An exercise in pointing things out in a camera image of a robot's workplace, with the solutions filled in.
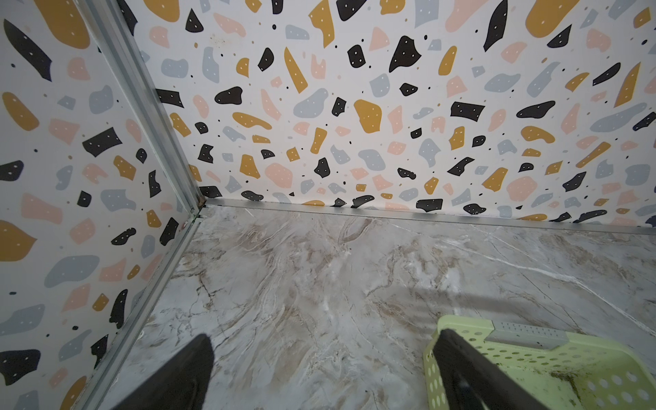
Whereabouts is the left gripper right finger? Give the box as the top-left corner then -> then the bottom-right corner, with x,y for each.
433,329 -> 546,409

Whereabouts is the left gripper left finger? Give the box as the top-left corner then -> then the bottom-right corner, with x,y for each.
114,334 -> 215,410

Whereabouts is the light green plastic bin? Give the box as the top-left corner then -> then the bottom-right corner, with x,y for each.
422,315 -> 655,409

